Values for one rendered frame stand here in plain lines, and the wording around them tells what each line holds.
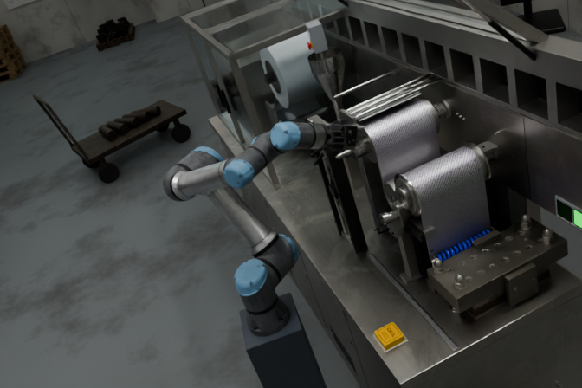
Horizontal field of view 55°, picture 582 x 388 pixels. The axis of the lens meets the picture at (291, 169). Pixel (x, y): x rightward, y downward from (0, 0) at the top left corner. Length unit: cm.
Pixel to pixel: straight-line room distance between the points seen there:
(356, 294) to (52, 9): 1179
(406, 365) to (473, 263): 37
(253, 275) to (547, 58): 108
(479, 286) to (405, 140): 53
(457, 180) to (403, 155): 24
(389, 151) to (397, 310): 52
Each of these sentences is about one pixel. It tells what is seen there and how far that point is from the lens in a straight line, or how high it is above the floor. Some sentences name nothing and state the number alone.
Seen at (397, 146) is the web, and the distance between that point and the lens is 190.
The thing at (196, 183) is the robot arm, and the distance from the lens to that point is 168.
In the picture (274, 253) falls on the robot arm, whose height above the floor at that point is 112.
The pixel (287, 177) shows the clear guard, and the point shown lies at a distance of 269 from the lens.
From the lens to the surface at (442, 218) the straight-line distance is 181.
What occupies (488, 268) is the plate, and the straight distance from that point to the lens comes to 180.
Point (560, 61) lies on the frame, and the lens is 152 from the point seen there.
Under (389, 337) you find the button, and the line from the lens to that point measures 180.
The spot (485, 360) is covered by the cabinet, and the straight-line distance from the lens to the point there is 186.
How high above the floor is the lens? 225
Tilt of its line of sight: 29 degrees down
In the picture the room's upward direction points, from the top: 18 degrees counter-clockwise
